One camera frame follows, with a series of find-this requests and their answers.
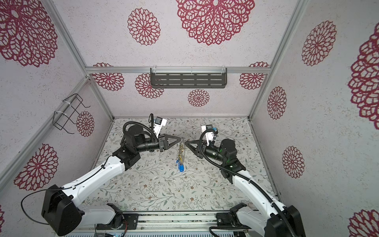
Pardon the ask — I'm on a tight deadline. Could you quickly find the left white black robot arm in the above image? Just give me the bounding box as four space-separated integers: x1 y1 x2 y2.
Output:
41 121 181 237

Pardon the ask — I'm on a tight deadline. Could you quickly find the black wire wall rack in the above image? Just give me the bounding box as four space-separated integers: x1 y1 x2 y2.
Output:
52 93 90 134

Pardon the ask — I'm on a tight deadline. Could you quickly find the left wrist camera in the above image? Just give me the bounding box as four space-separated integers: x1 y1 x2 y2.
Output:
153 117 167 137

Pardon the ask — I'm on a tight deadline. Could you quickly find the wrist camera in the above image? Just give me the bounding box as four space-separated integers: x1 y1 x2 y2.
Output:
201 124 218 146
153 117 167 137

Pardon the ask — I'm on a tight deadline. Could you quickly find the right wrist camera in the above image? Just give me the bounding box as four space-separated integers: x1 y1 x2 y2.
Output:
201 124 218 146

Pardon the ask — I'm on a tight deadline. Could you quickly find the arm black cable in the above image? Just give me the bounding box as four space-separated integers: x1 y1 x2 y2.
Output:
199 128 297 237
20 161 112 226

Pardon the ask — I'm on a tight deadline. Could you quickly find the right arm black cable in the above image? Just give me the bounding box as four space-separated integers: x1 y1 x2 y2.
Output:
199 128 297 237

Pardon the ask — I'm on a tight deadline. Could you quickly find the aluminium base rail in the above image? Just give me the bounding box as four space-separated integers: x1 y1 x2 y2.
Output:
52 210 301 233

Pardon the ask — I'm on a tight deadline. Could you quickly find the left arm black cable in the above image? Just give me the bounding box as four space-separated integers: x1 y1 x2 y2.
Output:
20 161 112 226

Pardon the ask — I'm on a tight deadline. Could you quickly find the dark metal wall shelf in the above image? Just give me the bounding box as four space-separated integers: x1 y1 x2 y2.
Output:
150 68 228 89

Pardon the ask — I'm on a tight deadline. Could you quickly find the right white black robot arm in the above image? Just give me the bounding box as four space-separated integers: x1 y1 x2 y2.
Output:
185 139 306 237

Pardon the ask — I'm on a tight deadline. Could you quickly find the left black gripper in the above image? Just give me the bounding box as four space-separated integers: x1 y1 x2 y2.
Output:
136 134 181 153

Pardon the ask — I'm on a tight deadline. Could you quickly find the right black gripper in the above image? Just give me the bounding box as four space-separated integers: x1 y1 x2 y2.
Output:
187 141 227 166

